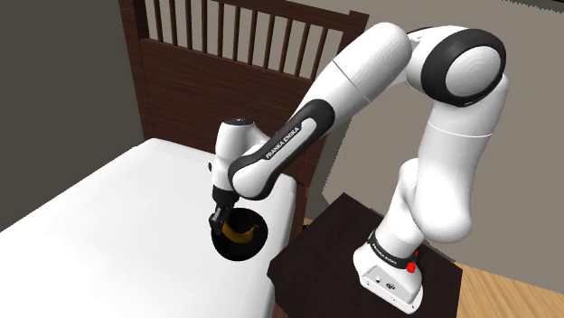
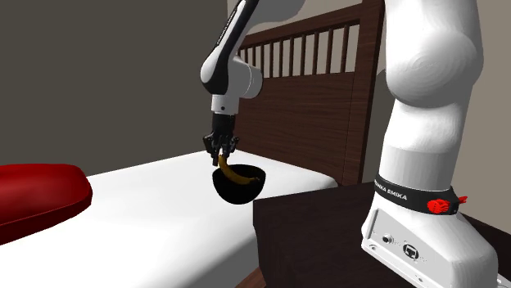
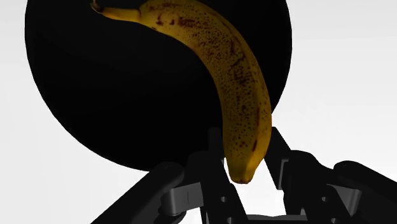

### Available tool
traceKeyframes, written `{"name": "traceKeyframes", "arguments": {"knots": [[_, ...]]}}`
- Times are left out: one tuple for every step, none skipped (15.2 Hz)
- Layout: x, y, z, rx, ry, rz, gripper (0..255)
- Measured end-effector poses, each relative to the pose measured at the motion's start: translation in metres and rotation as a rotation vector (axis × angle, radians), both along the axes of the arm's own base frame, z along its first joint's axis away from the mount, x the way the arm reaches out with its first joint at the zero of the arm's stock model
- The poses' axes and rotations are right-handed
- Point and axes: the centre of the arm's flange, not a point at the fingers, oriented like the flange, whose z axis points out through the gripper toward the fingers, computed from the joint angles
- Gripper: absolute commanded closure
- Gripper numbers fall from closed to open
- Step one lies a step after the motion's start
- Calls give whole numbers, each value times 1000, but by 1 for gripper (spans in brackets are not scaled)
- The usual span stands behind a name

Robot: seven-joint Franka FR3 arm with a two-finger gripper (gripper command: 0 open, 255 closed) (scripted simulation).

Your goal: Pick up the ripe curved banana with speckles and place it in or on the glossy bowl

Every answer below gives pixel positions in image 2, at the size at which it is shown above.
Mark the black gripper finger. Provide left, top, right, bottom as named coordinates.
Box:
left=223, top=136, right=241, bottom=159
left=202, top=134, right=219, bottom=167

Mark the dark brown robot stand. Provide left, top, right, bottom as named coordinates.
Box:
left=252, top=182, right=511, bottom=288

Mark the yellow banana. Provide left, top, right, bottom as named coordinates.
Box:
left=217, top=154, right=261, bottom=186

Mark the red cushion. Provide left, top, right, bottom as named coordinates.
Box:
left=0, top=163, right=94, bottom=246

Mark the black bowl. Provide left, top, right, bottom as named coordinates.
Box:
left=211, top=164, right=267, bottom=205

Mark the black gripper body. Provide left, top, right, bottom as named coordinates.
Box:
left=210, top=113, right=237, bottom=148

